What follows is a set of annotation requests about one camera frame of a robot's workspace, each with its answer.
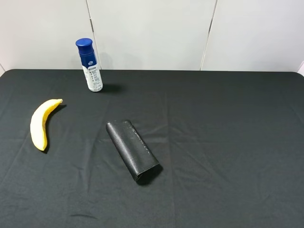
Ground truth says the yellow banana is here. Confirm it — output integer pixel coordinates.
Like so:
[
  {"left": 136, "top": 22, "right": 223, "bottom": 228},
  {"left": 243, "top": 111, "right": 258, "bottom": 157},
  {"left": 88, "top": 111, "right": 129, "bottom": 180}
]
[{"left": 30, "top": 99, "right": 63, "bottom": 151}]

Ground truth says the black leather case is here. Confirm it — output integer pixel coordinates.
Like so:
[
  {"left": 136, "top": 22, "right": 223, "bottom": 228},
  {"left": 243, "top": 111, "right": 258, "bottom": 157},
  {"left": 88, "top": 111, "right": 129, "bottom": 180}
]
[{"left": 106, "top": 120, "right": 162, "bottom": 185}]

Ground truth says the black tablecloth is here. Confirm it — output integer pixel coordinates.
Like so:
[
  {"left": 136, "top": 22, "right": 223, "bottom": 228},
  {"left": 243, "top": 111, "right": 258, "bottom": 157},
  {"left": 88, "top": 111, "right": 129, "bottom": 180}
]
[{"left": 0, "top": 69, "right": 304, "bottom": 228}]

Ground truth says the blue and white bottle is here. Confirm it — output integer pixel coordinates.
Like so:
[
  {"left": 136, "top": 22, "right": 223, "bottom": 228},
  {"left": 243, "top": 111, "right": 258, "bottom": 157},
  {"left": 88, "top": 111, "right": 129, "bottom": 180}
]
[{"left": 76, "top": 38, "right": 103, "bottom": 92}]

